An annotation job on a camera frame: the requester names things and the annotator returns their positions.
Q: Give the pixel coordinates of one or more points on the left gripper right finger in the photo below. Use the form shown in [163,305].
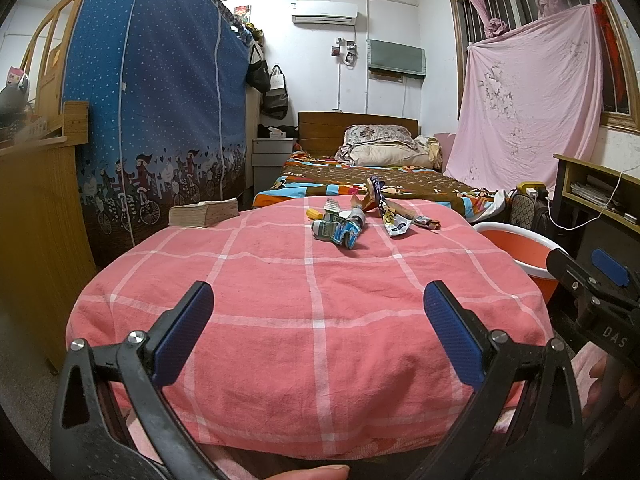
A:
[523,420]

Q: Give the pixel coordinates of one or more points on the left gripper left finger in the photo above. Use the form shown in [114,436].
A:
[89,438]

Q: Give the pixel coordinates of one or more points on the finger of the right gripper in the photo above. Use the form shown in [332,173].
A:
[621,285]

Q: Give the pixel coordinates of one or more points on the orange trash bucket white rim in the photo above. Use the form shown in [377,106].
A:
[527,248]

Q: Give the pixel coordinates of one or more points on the yellow small trash piece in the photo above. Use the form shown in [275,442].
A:
[313,214]

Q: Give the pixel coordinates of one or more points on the person right hand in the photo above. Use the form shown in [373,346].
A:
[603,379]

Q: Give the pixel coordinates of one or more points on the person left hand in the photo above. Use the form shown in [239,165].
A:
[328,472]

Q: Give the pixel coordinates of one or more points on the wooden desk with shelf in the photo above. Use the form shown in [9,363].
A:
[595,207]

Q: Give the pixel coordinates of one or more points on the stack of papers on shelf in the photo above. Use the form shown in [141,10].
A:
[595,191]

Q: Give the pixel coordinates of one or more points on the patterned dark bag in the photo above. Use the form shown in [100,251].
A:
[523,208]

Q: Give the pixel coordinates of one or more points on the yellow power strip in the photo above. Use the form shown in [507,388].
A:
[534,189]

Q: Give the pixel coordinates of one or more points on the wooden cabinet left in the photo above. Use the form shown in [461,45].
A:
[46,260]

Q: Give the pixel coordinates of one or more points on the pink hanging sheet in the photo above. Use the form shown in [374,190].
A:
[530,96]

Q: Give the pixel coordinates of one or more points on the pink plaid bed cover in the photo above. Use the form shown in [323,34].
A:
[314,351]

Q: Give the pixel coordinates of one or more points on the crumpled snack wrapper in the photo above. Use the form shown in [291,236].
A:
[397,219]

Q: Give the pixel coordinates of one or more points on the stack of paper notes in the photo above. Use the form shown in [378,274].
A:
[203,214]

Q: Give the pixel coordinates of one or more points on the crumpled blue white wrapper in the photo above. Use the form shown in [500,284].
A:
[340,229]

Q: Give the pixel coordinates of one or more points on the beige pillow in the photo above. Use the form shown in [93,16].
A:
[392,156]

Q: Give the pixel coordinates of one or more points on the floral pillow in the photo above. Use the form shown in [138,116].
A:
[357,136]

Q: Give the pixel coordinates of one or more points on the colourful striped blanket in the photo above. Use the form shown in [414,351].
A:
[304,175]

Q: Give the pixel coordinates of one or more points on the white bedside cabinet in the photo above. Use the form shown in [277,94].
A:
[268,158]

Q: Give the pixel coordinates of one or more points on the wooden bed headboard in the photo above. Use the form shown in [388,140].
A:
[322,133]

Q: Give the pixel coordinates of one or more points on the blue fabric wardrobe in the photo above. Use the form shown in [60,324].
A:
[165,84]

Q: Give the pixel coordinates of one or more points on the black white hanging bag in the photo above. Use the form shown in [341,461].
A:
[275,101]

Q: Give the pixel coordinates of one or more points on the white air conditioner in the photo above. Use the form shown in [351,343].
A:
[316,12]

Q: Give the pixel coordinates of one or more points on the black hanging handbag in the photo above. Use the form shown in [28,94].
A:
[257,74]

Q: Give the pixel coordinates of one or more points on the green covered wall unit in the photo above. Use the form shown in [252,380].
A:
[389,57]

